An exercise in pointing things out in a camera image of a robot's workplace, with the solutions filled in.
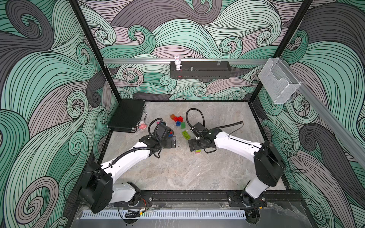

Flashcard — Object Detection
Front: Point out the white pink bunny figurine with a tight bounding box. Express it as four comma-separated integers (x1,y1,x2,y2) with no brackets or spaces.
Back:
174,56,182,71

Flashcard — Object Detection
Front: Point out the white slotted cable duct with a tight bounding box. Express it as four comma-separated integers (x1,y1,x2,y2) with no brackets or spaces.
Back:
80,209,246,220

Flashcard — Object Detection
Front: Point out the black wall shelf tray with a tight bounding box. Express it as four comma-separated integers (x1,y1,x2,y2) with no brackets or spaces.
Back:
170,60,232,80

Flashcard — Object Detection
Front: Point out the red lego brick back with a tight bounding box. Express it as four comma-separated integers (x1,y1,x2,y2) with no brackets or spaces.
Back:
173,116,183,122

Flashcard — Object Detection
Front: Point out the right wall aluminium rail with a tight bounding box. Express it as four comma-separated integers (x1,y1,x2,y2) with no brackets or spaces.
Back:
281,60,365,166

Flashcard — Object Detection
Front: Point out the black case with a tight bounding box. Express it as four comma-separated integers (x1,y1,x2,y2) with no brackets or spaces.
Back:
107,99,145,133

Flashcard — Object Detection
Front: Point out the pink small toy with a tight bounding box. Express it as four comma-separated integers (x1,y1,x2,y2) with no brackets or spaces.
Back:
138,121,148,130

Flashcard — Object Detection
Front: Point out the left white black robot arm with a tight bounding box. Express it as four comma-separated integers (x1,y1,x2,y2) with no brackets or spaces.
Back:
79,118,175,213

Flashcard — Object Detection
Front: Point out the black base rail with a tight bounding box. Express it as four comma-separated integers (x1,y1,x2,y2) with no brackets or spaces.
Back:
139,190,304,209

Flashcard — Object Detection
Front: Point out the clear acrylic wall holder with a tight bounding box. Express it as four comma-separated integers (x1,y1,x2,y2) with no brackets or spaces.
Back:
259,58,300,104

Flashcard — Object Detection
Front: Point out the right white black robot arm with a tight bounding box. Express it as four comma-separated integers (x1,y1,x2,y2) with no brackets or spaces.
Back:
185,108,286,209

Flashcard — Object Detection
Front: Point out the horizontal aluminium rail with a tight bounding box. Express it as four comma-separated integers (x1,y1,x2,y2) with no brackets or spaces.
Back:
103,58,268,65

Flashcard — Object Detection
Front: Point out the lime long lego brick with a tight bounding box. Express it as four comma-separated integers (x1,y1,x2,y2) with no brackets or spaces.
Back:
182,131,191,140

